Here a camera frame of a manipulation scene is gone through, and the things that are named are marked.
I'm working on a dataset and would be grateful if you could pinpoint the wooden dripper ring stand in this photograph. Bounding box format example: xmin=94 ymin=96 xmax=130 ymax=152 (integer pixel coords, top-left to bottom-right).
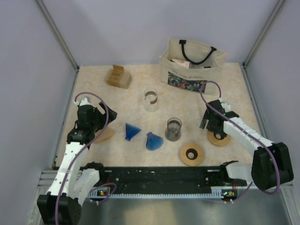
xmin=207 ymin=131 xmax=231 ymax=147

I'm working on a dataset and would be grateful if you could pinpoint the blue glass dripper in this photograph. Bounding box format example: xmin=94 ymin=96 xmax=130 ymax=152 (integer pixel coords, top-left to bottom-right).
xmin=125 ymin=123 xmax=141 ymax=141
xmin=146 ymin=132 xmax=164 ymax=151

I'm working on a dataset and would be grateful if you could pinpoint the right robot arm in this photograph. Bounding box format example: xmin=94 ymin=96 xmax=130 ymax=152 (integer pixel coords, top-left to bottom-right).
xmin=200 ymin=98 xmax=294 ymax=191

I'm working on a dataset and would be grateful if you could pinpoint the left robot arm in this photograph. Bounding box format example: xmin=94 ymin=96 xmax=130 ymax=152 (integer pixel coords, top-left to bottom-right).
xmin=37 ymin=98 xmax=117 ymax=225

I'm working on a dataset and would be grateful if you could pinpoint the brown paper filter stack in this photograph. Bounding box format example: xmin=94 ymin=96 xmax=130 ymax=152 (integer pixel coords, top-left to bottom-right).
xmin=94 ymin=127 xmax=115 ymax=143

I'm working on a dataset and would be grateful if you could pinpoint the brown cardboard box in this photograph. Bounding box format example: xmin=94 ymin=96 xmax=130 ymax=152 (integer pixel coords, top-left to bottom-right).
xmin=105 ymin=65 xmax=132 ymax=89

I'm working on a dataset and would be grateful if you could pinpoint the smoked glass carafe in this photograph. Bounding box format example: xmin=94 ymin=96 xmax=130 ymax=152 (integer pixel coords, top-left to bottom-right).
xmin=165 ymin=117 xmax=182 ymax=142

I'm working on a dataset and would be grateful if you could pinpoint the clear glass beaker wooden collar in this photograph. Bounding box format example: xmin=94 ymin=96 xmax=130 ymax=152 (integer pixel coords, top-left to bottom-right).
xmin=144 ymin=88 xmax=158 ymax=112

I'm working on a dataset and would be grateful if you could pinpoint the cream canvas tote bag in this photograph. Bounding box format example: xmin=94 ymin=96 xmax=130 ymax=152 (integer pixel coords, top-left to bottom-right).
xmin=160 ymin=38 xmax=228 ymax=92

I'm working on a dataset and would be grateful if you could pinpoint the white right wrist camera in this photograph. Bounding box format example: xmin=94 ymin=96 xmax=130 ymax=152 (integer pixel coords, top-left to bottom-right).
xmin=221 ymin=102 xmax=231 ymax=112

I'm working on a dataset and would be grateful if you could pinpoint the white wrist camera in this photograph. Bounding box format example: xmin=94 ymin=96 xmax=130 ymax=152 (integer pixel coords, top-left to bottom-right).
xmin=221 ymin=102 xmax=231 ymax=112
xmin=73 ymin=97 xmax=93 ymax=107

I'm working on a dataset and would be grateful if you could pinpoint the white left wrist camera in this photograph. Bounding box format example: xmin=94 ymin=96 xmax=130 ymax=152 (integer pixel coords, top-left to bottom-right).
xmin=73 ymin=97 xmax=93 ymax=107

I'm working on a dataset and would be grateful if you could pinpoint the wooden ring stand front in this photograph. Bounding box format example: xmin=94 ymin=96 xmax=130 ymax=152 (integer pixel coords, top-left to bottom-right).
xmin=179 ymin=143 xmax=205 ymax=166

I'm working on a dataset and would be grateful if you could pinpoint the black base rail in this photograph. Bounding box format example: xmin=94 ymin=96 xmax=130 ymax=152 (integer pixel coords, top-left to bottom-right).
xmin=95 ymin=166 xmax=247 ymax=195

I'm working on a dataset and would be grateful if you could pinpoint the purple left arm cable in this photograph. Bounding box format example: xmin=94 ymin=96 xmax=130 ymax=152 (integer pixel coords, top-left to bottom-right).
xmin=55 ymin=92 xmax=117 ymax=225

